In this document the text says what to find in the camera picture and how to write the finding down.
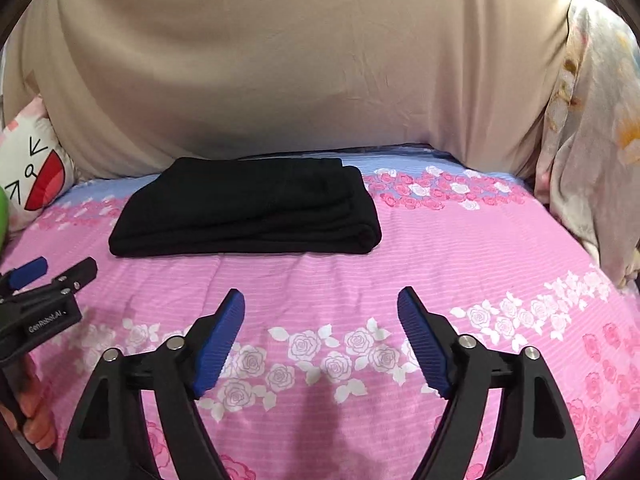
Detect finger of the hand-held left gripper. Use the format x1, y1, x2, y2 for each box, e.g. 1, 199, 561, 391
0, 256, 50, 296
0, 256, 99, 318

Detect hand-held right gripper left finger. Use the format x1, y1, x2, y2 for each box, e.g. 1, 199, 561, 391
59, 288, 246, 480

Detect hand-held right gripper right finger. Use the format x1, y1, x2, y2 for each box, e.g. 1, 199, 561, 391
397, 286, 586, 480

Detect black pants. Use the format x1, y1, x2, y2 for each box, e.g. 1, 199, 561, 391
108, 156, 383, 259

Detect person's left hand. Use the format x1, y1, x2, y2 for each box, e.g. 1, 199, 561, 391
0, 364, 54, 450

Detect pink floral bedsheet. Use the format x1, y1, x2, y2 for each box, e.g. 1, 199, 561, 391
0, 144, 640, 480

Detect white cartoon face pillow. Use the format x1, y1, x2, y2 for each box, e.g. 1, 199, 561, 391
0, 95, 79, 234

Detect pale floral quilt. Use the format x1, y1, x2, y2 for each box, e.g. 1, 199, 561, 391
534, 0, 640, 288

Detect beige large pillow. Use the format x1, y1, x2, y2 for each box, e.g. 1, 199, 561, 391
2, 0, 576, 182

